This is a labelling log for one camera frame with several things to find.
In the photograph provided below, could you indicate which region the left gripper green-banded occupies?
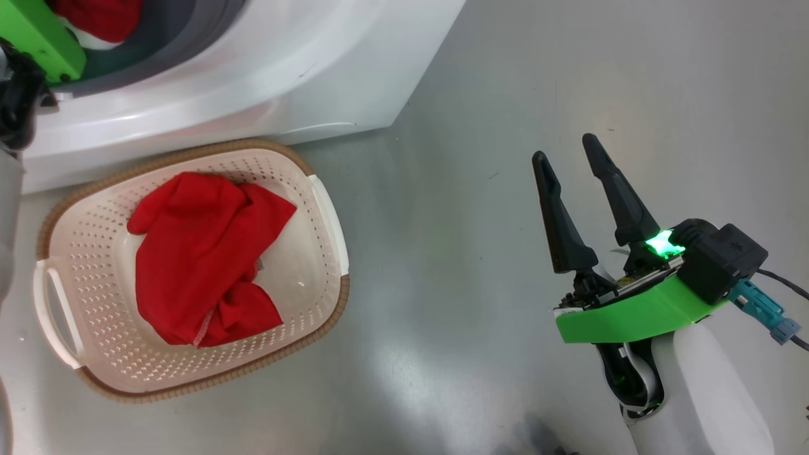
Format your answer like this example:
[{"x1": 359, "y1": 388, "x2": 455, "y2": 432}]
[{"x1": 0, "y1": 0, "x2": 87, "y2": 84}]

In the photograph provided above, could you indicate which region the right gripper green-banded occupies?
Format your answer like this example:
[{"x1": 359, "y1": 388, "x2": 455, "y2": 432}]
[{"x1": 532, "y1": 133, "x2": 727, "y2": 345}]

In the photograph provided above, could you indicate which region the plain red garment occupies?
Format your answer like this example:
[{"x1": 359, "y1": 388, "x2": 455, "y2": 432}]
[{"x1": 126, "y1": 172, "x2": 298, "y2": 348}]

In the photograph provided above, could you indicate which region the white front-load washing machine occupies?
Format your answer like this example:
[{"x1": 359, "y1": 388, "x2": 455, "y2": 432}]
[{"x1": 0, "y1": 0, "x2": 467, "y2": 193}]

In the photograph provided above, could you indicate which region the cream perforated laundry basket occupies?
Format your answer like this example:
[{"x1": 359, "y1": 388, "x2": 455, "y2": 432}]
[{"x1": 33, "y1": 139, "x2": 351, "y2": 404}]

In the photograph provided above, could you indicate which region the teal right camera connector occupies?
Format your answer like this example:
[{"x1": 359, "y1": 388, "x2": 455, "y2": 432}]
[{"x1": 727, "y1": 280, "x2": 802, "y2": 345}]

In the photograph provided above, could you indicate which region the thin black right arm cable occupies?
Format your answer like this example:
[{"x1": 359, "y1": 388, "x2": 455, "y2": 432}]
[{"x1": 755, "y1": 269, "x2": 809, "y2": 351}]

